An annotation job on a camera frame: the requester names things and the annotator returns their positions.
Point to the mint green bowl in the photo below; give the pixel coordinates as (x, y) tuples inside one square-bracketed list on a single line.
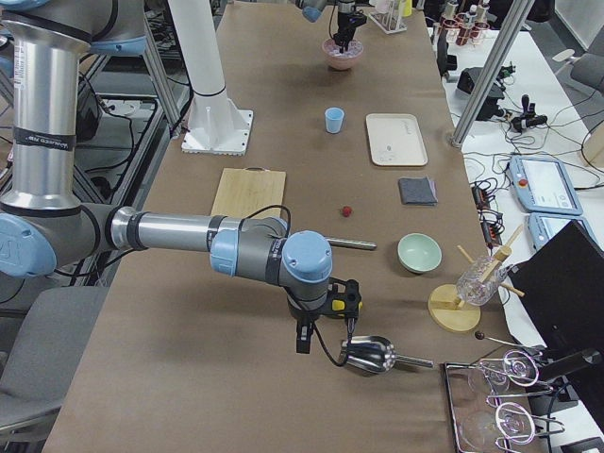
[(419, 253)]

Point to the black monitor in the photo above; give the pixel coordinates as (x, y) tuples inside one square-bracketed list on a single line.
[(563, 286)]

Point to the wooden cup stand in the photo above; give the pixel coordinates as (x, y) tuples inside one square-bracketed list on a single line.
[(449, 311)]

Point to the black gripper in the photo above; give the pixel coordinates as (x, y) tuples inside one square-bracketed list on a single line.
[(343, 20), (300, 314)]

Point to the yellow lemon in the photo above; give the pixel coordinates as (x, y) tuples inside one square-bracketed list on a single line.
[(342, 309)]

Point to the aluminium frame post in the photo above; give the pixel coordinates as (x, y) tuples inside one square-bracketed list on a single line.
[(510, 28)]

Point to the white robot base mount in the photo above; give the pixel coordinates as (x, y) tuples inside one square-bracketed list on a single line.
[(215, 124)]

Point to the grey folded cloth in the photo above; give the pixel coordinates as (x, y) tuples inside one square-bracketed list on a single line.
[(419, 191)]

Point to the pink bowl of ice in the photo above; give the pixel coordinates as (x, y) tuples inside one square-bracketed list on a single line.
[(342, 60)]

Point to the wooden cutting board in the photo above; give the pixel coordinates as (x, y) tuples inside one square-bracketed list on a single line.
[(243, 191)]

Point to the steel ice scoop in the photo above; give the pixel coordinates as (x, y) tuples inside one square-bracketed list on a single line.
[(377, 355)]

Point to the blue teach pendant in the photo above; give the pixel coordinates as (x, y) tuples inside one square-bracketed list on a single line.
[(543, 185), (542, 227)]

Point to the clear glass on stand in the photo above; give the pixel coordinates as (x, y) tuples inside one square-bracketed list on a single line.
[(481, 280)]

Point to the light blue plastic cup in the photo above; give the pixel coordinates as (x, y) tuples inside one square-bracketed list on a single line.
[(334, 120)]

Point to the steel muddler with black tip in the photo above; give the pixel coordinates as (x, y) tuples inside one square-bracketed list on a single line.
[(352, 244)]

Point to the grey chair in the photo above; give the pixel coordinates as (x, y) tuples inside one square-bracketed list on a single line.
[(44, 358)]

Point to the cream rabbit tray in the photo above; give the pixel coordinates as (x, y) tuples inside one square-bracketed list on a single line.
[(395, 139)]

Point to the black wire glass rack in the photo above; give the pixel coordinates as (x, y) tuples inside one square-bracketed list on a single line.
[(488, 402)]

